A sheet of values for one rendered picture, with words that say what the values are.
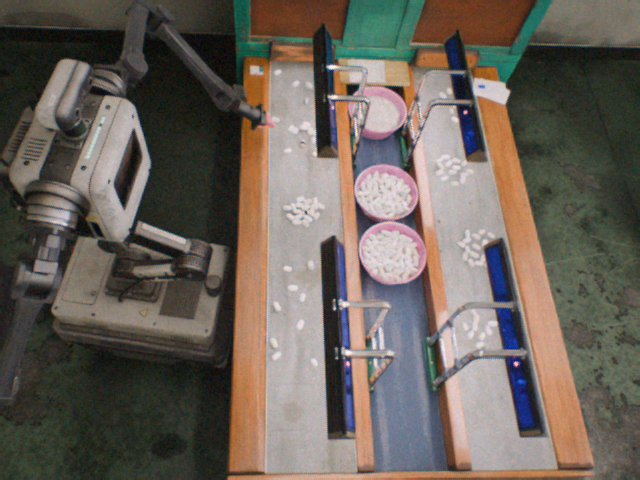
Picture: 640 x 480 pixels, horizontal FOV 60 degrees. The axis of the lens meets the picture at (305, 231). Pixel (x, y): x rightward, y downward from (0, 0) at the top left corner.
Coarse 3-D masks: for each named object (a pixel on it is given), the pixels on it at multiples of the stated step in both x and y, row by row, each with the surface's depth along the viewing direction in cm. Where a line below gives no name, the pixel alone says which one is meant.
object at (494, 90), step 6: (474, 78) 266; (480, 78) 266; (474, 84) 264; (480, 84) 263; (486, 84) 264; (492, 84) 265; (498, 84) 265; (504, 84) 266; (474, 90) 262; (480, 90) 262; (486, 90) 263; (492, 90) 263; (498, 90) 263; (504, 90) 264; (486, 96) 261; (492, 96) 261; (498, 96) 261; (504, 96) 262; (504, 102) 260
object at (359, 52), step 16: (240, 48) 258; (256, 48) 258; (336, 48) 259; (352, 48) 259; (368, 48) 260; (384, 48) 260; (240, 64) 267; (480, 64) 271; (496, 64) 271; (512, 64) 271; (240, 80) 276; (240, 128) 314; (240, 144) 327
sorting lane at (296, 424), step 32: (288, 64) 264; (288, 96) 255; (288, 128) 246; (288, 160) 238; (320, 160) 239; (288, 192) 230; (320, 192) 232; (288, 224) 223; (320, 224) 224; (288, 256) 217; (320, 288) 211; (288, 320) 204; (320, 320) 205; (288, 352) 199; (320, 352) 200; (288, 384) 193; (320, 384) 194; (288, 416) 188; (320, 416) 189; (288, 448) 184; (320, 448) 184; (352, 448) 185
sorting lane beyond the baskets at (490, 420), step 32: (448, 96) 263; (448, 128) 253; (448, 160) 245; (448, 192) 237; (480, 192) 238; (448, 224) 229; (480, 224) 231; (448, 256) 222; (480, 256) 223; (448, 288) 216; (480, 288) 217; (480, 320) 210; (480, 384) 199; (480, 416) 193; (512, 416) 194; (544, 416) 195; (480, 448) 188; (512, 448) 189; (544, 448) 190
